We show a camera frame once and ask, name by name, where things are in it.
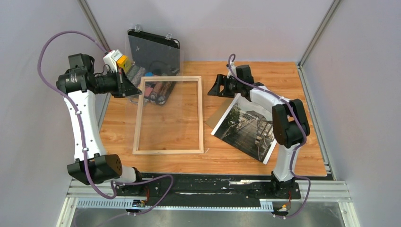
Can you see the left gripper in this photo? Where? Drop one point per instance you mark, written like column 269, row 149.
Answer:
column 124, row 87

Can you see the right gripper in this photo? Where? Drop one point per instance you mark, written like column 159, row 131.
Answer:
column 221, row 80

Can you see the clear acrylic sheet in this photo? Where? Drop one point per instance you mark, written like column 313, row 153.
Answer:
column 153, row 78

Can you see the black and white photo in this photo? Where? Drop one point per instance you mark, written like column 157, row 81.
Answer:
column 247, row 127

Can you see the light wooden picture frame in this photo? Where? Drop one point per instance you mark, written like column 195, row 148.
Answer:
column 168, row 117

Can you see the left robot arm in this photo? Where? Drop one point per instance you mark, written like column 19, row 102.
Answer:
column 80, row 85

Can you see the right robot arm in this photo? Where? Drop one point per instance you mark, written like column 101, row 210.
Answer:
column 289, row 121

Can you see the yellow toy house block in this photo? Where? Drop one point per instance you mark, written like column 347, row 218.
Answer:
column 124, row 63

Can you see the blue round chip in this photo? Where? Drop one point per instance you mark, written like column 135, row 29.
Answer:
column 149, row 74

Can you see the brown backing board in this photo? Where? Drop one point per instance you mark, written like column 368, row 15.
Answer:
column 217, row 115

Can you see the black poker chip case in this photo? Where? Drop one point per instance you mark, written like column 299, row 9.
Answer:
column 152, row 67

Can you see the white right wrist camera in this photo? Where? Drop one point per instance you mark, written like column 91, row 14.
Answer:
column 231, row 71

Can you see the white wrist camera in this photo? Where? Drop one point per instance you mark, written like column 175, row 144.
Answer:
column 231, row 71
column 111, row 59

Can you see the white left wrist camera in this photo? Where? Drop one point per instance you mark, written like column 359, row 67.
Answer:
column 111, row 59

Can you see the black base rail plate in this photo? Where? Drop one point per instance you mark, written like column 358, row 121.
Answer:
column 204, row 190

